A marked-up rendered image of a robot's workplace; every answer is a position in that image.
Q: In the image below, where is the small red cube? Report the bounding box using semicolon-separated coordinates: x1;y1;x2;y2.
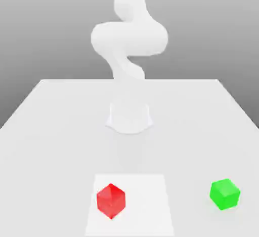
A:
96;183;126;220

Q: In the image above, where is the small green cube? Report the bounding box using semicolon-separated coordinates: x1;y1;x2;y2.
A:
209;178;241;211

